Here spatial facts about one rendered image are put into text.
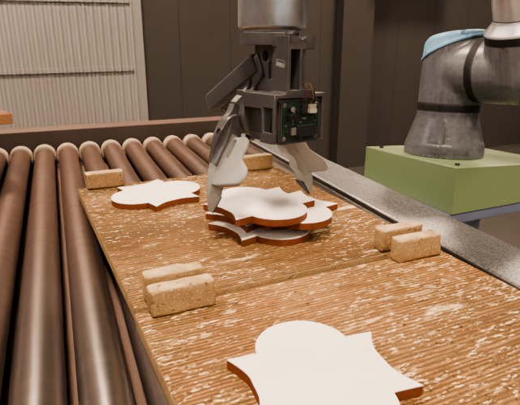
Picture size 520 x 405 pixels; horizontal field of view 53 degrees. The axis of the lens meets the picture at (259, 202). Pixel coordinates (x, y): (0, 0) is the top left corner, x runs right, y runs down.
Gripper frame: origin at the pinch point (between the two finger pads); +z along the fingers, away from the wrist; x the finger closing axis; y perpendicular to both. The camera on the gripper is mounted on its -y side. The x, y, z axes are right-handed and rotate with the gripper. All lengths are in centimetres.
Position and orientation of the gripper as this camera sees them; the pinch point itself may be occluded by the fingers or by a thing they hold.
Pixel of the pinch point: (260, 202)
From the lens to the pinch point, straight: 64.6
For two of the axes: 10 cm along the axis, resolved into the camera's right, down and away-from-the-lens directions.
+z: -0.1, 9.6, 2.8
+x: 8.1, -1.6, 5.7
